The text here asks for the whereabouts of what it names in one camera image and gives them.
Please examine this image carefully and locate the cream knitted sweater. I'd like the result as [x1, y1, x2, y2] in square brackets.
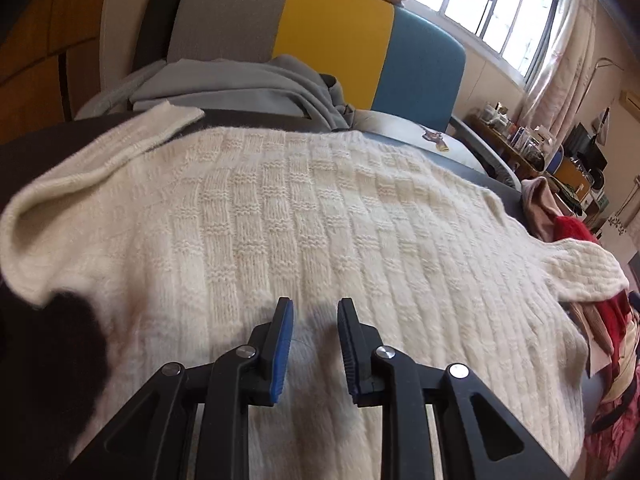
[1, 103, 627, 479]

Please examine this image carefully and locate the red fuzzy garment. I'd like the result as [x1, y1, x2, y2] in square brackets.
[552, 214, 640, 361]

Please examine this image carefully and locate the pink beige garment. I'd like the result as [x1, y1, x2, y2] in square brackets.
[521, 177, 563, 242]

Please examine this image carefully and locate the cluttered wooden shelf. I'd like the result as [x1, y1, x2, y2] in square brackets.
[463, 112, 608, 223]

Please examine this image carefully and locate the beige patterned curtain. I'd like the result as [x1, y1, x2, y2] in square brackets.
[518, 0, 597, 142]

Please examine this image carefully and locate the grey hoodie garment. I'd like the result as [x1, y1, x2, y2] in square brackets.
[75, 54, 354, 131]

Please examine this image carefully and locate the grey yellow blue headboard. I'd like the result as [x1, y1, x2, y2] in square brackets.
[167, 0, 465, 131]

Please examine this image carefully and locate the small keychain charm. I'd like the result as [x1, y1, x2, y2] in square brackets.
[423, 128, 449, 152]

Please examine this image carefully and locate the window with metal frame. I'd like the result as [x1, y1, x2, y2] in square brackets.
[405, 0, 559, 84]

